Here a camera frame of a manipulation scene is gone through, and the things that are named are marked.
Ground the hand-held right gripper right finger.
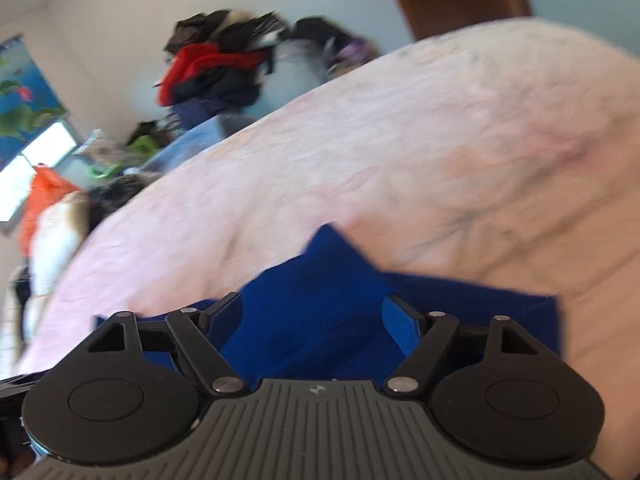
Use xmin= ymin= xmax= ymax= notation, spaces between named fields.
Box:
xmin=381 ymin=294 xmax=544 ymax=397

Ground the window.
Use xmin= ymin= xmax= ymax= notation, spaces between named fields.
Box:
xmin=0 ymin=120 xmax=79 ymax=234

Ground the orange plastic bag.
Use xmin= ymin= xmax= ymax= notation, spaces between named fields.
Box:
xmin=19 ymin=165 xmax=82 ymax=259

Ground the red garment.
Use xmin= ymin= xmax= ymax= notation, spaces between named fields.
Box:
xmin=156 ymin=42 xmax=267 ymax=107

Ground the green cloth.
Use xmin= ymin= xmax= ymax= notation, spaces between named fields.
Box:
xmin=84 ymin=134 xmax=162 ymax=182

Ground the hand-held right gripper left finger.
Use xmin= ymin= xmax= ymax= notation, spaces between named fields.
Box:
xmin=84 ymin=291 xmax=247 ymax=399

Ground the light blue cloth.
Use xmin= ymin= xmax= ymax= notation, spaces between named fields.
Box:
xmin=142 ymin=110 xmax=261 ymax=173

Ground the pink blanket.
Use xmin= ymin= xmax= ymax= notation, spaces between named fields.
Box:
xmin=15 ymin=17 xmax=640 ymax=480

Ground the blue garment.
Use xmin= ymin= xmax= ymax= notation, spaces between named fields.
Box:
xmin=135 ymin=223 xmax=561 ymax=386

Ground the black bag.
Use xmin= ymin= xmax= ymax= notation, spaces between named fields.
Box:
xmin=290 ymin=16 xmax=352 ymax=48

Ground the pile of dark clothes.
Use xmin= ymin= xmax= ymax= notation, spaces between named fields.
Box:
xmin=162 ymin=8 xmax=293 ymax=121

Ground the white puffer jacket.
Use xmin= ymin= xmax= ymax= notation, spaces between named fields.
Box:
xmin=22 ymin=192 xmax=92 ymax=302

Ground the purple bag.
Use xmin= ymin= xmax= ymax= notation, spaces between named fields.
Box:
xmin=325 ymin=35 xmax=382 ymax=79

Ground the wall poster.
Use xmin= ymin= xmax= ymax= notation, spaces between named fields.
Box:
xmin=0 ymin=35 xmax=68 ymax=167

